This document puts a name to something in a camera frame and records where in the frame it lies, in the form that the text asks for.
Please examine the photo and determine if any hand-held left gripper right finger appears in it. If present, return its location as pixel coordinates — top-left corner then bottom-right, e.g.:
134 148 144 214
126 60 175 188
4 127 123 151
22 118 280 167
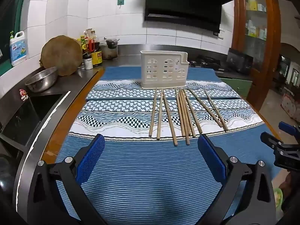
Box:
197 133 277 225

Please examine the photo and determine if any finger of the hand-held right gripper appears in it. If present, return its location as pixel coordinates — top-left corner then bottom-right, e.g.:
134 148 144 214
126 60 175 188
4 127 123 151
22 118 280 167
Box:
261 131 300 169
278 121 300 136

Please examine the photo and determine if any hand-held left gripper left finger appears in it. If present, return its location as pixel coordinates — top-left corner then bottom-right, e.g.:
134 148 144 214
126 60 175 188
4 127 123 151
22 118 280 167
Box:
27 134 106 225

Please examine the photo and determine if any row of wooden chopsticks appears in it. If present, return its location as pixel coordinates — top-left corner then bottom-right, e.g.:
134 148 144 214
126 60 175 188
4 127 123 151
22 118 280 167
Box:
149 88 229 147

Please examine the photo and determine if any white plastic chopstick holder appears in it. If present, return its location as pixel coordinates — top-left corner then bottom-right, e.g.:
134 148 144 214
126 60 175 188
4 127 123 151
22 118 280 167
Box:
140 50 190 90

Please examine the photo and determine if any blue patterned woven mat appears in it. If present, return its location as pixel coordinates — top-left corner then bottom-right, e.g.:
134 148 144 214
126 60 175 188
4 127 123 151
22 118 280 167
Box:
86 66 242 102
55 98 277 219

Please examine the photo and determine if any black kitchen sink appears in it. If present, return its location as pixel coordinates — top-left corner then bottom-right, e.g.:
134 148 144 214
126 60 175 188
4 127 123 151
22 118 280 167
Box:
0 93 63 146

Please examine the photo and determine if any black box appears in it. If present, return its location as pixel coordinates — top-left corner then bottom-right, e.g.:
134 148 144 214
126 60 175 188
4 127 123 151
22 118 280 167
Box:
226 48 254 74

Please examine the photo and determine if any wooden glass door cabinet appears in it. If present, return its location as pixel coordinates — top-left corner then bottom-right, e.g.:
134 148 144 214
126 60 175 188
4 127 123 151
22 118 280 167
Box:
232 0 282 111

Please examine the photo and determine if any metal colander bowl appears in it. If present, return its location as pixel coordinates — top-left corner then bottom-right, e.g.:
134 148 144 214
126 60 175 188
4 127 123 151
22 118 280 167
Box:
25 67 59 93

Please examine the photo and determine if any white jar with black lid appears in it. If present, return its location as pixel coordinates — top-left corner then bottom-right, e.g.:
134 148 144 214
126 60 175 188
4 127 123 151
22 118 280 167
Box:
84 54 94 70

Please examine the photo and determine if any black gas stove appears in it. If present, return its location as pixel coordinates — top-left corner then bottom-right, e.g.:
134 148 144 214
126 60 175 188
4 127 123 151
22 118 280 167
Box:
188 55 226 72

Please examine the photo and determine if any yellow label sauce bottle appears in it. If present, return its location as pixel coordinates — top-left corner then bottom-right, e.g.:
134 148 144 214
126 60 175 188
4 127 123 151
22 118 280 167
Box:
91 42 103 66

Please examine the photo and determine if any round wooden cutting board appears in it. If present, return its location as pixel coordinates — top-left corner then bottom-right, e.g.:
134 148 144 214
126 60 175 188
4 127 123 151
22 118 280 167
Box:
40 35 83 77

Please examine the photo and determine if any metal pot with lid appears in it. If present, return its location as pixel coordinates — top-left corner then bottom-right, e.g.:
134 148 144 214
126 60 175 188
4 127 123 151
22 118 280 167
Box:
102 38 120 60

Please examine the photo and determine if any white detergent jug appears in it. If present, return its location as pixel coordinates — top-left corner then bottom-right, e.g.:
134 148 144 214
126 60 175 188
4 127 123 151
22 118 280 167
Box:
9 30 29 67

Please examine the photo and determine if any black range hood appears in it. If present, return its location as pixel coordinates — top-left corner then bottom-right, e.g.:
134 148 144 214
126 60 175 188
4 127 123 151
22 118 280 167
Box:
144 0 236 36

